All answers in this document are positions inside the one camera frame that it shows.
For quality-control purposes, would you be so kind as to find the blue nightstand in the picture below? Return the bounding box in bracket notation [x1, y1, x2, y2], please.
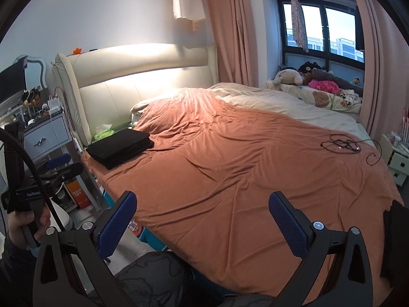
[22, 108, 84, 181]

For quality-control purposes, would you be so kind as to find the black clothes pile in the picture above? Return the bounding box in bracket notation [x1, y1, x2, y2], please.
[381, 200, 409, 292]

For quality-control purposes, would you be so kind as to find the silver framed mirror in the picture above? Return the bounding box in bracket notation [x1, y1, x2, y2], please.
[11, 54, 49, 93]

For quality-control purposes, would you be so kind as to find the black framed window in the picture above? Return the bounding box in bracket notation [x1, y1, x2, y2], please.
[275, 0, 367, 75]

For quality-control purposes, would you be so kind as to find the person's left hand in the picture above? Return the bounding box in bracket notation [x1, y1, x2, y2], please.
[6, 204, 52, 250]

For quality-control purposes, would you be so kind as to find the black plush toy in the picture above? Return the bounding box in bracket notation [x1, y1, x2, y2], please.
[298, 61, 320, 73]

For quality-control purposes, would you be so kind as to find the floral hanging garment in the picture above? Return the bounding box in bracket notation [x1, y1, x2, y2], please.
[290, 0, 309, 53]

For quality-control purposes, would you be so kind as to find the pink curtain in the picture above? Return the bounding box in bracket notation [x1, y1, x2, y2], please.
[348, 0, 409, 142]
[196, 0, 260, 89]

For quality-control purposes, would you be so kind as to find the person's left forearm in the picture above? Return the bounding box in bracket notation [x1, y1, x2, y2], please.
[0, 239, 38, 307]

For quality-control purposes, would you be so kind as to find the cream padded headboard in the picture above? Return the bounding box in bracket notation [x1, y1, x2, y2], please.
[52, 43, 220, 150]

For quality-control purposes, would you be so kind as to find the brown blanket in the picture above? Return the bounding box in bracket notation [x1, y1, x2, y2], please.
[81, 87, 404, 299]

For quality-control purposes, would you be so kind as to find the grey plush toy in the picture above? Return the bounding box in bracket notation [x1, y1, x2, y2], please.
[311, 68, 365, 92]

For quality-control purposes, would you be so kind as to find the black monitor screen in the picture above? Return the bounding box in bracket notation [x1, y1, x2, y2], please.
[0, 63, 27, 103]

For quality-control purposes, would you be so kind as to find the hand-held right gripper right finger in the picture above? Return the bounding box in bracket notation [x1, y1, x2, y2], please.
[268, 191, 374, 307]

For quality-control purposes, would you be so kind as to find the white nightstand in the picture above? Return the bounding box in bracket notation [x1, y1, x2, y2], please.
[380, 132, 409, 187]

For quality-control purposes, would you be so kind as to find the cream plush toy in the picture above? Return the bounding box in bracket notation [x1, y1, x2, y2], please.
[273, 67, 304, 86]

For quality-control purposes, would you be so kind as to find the black earphone cable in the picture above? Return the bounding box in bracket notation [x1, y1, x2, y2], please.
[320, 133, 384, 167]

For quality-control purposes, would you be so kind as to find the white hanging garment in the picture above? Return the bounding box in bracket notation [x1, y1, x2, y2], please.
[172, 0, 207, 33]

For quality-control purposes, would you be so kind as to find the green tissue pack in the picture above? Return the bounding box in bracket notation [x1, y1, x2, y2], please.
[94, 124, 116, 141]

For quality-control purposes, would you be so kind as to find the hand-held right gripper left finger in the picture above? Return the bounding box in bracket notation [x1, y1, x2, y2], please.
[32, 191, 141, 307]

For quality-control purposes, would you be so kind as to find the orange box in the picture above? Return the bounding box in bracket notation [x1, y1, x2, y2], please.
[65, 179, 90, 210]

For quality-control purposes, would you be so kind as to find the person's leg in grey pants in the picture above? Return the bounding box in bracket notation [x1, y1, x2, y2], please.
[113, 251, 193, 307]

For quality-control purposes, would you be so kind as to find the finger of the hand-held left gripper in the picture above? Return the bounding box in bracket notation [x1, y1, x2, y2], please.
[45, 153, 72, 170]
[35, 162, 84, 183]

